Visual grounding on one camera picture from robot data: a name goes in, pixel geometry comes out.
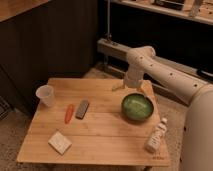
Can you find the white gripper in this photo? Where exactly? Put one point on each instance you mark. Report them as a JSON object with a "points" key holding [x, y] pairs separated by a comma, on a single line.
{"points": [[130, 82]]}

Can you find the green ceramic bowl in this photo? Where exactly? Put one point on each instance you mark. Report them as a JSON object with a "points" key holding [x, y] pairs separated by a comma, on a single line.
{"points": [[137, 107]]}

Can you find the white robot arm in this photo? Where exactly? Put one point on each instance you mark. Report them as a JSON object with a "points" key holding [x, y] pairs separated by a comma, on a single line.
{"points": [[197, 94]]}

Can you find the wooden low table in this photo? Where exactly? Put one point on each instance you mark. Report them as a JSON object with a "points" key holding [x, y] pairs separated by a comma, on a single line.
{"points": [[102, 137]]}

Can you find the white plastic bottle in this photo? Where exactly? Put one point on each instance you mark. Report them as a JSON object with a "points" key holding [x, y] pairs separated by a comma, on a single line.
{"points": [[154, 141]]}

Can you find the orange carrot toy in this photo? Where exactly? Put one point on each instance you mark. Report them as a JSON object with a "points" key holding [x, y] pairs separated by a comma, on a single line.
{"points": [[69, 113]]}

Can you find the vertical metal pole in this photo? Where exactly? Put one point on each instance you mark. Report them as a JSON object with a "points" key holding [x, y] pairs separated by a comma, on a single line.
{"points": [[108, 20]]}

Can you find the clear plastic cup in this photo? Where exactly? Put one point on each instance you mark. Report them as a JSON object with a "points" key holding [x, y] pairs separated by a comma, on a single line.
{"points": [[46, 95]]}

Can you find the white square sponge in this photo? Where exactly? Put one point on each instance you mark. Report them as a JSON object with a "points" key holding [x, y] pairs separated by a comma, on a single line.
{"points": [[59, 142]]}

